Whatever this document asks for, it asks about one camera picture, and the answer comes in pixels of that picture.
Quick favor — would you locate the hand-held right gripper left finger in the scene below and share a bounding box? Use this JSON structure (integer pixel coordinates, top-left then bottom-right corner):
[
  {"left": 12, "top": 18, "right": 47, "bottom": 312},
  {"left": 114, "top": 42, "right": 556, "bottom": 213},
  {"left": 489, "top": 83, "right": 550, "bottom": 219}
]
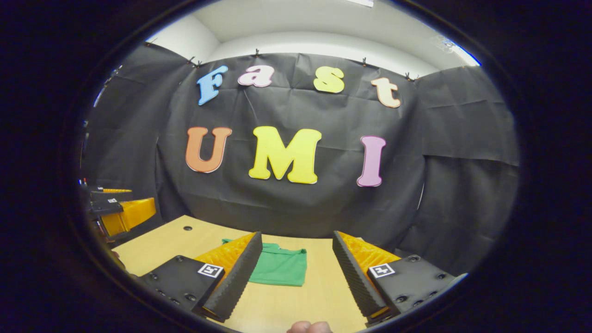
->
[{"left": 138, "top": 231, "right": 263, "bottom": 323}]

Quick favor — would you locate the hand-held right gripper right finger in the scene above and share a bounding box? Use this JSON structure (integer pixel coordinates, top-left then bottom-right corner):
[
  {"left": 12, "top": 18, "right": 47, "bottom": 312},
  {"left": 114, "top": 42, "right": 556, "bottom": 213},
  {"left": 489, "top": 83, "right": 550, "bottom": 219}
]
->
[{"left": 332, "top": 230, "right": 468, "bottom": 327}]

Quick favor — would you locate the green T-shirt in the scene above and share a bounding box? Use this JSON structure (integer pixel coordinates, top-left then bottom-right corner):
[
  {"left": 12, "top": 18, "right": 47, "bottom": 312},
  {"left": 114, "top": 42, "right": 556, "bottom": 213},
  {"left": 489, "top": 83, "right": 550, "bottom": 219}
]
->
[{"left": 221, "top": 238, "right": 308, "bottom": 287}]

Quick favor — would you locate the small ceiling light panel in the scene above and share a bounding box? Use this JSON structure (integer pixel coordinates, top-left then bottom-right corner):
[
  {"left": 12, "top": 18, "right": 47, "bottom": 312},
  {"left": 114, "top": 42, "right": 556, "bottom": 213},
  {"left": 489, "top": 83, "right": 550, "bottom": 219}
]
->
[{"left": 432, "top": 35, "right": 481, "bottom": 65}]

